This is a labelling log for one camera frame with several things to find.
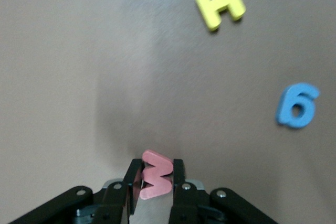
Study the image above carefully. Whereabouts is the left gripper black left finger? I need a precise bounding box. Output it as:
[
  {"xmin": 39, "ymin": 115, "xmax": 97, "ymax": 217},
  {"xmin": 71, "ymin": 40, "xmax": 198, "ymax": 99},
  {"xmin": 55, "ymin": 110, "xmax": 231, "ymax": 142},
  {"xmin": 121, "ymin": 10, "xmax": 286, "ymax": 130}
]
[{"xmin": 7, "ymin": 158, "xmax": 142, "ymax": 224}]

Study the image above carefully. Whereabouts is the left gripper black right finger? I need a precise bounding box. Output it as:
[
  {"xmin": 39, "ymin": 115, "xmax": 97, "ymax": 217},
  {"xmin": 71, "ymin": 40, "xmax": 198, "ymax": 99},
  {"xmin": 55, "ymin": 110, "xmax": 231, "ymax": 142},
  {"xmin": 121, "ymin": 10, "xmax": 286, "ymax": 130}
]
[{"xmin": 167, "ymin": 158, "xmax": 279, "ymax": 224}]

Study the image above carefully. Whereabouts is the pink foam lowercase w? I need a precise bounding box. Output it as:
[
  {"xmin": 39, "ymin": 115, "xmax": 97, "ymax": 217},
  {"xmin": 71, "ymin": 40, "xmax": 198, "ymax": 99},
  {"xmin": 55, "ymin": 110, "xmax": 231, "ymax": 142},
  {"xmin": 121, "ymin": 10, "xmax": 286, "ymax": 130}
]
[{"xmin": 139, "ymin": 150, "xmax": 174, "ymax": 200}]

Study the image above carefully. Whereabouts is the blue foam lowercase g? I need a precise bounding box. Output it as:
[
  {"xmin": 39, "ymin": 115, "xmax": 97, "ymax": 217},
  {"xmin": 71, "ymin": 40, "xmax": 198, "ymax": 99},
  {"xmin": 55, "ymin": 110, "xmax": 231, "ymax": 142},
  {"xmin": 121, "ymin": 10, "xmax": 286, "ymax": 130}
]
[{"xmin": 275, "ymin": 82, "xmax": 320, "ymax": 130}]

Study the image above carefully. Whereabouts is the yellow foam uppercase H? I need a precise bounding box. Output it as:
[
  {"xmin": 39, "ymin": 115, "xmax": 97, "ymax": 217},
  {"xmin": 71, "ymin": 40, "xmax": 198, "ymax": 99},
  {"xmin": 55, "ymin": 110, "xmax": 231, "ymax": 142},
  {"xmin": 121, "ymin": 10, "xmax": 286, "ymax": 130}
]
[{"xmin": 194, "ymin": 0, "xmax": 247, "ymax": 33}]

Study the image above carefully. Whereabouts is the brown table cover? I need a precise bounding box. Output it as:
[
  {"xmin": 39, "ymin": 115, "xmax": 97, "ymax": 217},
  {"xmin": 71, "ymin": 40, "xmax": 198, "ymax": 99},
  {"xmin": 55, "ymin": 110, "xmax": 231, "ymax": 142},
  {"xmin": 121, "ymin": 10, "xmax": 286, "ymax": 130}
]
[{"xmin": 0, "ymin": 0, "xmax": 336, "ymax": 224}]

